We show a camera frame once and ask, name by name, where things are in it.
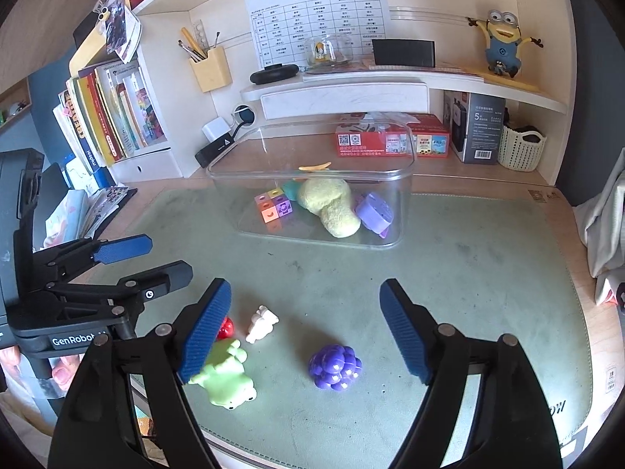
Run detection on white charger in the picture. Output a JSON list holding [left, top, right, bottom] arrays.
[[202, 117, 233, 142]]

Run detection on glass dome with figure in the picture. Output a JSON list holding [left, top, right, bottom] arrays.
[[305, 34, 355, 67]]

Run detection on large red box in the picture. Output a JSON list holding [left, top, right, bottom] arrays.
[[334, 112, 416, 158]]

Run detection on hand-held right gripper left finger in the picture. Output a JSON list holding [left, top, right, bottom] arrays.
[[47, 277, 232, 469]]

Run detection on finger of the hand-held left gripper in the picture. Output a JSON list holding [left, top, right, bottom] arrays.
[[34, 233, 152, 279], [49, 259, 195, 322]]

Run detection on purple plastic toy box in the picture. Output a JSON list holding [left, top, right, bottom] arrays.
[[355, 193, 395, 239]]

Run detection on black product box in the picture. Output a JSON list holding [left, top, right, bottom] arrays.
[[443, 90, 507, 164]]

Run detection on yellow pen holder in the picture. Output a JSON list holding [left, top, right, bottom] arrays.
[[189, 46, 232, 93]]

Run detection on row of books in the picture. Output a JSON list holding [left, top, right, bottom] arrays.
[[53, 59, 168, 175]]

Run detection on purple grape toy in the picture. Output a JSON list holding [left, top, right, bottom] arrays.
[[309, 344, 363, 392]]

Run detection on pastel cloth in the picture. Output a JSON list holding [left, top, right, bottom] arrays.
[[44, 190, 89, 250]]

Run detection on black oval object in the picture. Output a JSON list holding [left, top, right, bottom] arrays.
[[250, 64, 300, 85]]

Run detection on black rectangular box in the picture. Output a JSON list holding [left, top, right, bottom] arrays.
[[372, 38, 436, 68]]

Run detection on white woven basket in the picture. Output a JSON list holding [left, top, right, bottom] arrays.
[[497, 121, 546, 172]]

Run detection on clipped photo cards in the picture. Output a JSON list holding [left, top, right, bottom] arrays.
[[93, 0, 143, 63]]

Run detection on printed timetable sheet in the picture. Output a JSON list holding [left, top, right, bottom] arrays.
[[244, 0, 391, 69]]

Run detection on bunch of pens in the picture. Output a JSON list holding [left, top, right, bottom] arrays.
[[178, 27, 220, 62]]

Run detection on colourful cube block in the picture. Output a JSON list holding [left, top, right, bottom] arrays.
[[254, 188, 295, 223]]

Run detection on small red box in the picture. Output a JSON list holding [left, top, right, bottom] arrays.
[[409, 113, 451, 159]]

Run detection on green frog toy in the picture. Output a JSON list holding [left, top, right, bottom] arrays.
[[188, 338, 258, 411]]

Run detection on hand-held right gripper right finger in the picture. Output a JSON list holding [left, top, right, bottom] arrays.
[[379, 278, 562, 469]]

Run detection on person's left hand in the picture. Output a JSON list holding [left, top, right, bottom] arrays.
[[49, 354, 87, 396]]

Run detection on yellow cartoon figure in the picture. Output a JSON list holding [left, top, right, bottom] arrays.
[[466, 8, 544, 79]]

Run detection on black adapter with white plug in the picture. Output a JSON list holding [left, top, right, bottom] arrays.
[[194, 134, 235, 167]]

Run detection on small white figure toy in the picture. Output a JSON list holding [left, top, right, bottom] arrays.
[[245, 305, 280, 344]]

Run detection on light printed cloth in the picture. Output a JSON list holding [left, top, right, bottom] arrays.
[[573, 149, 625, 306]]

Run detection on green desk mat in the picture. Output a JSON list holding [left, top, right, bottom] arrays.
[[88, 188, 594, 455]]

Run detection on sticker sheet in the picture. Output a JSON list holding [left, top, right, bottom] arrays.
[[80, 186, 130, 238]]

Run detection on white shelf drawer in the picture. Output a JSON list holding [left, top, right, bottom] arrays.
[[260, 83, 430, 121]]

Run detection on yellow board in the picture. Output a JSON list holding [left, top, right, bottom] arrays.
[[68, 0, 147, 79]]

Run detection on yellow plush toy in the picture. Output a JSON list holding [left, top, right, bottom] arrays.
[[298, 178, 362, 239]]

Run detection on white drawer box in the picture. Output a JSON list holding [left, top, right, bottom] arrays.
[[107, 147, 175, 189]]

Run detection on clear plastic container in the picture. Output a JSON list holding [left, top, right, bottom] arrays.
[[206, 120, 417, 251]]

